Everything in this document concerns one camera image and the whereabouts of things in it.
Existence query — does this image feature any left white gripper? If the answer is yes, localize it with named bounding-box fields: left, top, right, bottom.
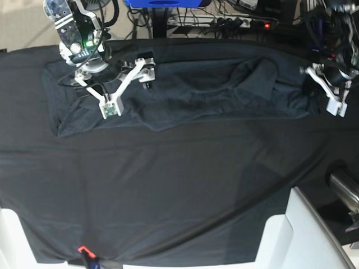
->
left=300, top=63, right=352, bottom=104

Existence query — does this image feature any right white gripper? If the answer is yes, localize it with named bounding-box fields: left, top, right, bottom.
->
left=74, top=57, right=155, bottom=102

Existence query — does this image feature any dark grey T-shirt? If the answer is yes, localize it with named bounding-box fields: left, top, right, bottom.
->
left=42, top=43, right=319, bottom=137

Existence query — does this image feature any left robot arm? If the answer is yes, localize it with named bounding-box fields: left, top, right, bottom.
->
left=302, top=1, right=358, bottom=105

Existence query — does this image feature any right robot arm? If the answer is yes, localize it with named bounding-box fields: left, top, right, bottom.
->
left=43, top=1, right=155, bottom=107

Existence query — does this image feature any white power strip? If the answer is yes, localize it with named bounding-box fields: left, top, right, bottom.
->
left=167, top=14, right=252, bottom=28

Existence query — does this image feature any black table leg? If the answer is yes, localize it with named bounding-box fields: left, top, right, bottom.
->
left=150, top=8, right=173, bottom=39

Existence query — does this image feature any blue plastic bin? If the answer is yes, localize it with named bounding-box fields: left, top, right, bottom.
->
left=125, top=0, right=201, bottom=8

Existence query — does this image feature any shiny metal pole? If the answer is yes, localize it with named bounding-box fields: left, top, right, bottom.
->
left=326, top=167, right=358, bottom=213

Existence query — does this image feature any black table cloth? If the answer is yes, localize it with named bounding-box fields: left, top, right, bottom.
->
left=1, top=39, right=358, bottom=266

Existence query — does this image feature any white panel right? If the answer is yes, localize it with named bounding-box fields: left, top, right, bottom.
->
left=255, top=187, right=355, bottom=268

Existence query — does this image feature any white panel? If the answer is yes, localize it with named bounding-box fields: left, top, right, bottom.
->
left=255, top=187, right=355, bottom=268
left=1, top=208, right=68, bottom=268

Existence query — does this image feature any orange black clamp bottom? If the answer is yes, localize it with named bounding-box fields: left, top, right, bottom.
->
left=77, top=245, right=102, bottom=269

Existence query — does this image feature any white panel left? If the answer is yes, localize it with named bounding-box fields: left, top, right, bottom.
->
left=1, top=208, right=68, bottom=268

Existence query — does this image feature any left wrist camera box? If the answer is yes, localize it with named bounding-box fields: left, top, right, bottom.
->
left=326, top=99, right=348, bottom=118

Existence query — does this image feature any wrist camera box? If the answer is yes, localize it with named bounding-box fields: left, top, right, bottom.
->
left=326, top=99, right=348, bottom=118
left=99, top=98, right=124, bottom=119

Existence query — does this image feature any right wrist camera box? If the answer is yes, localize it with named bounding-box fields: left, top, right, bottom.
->
left=99, top=98, right=124, bottom=119

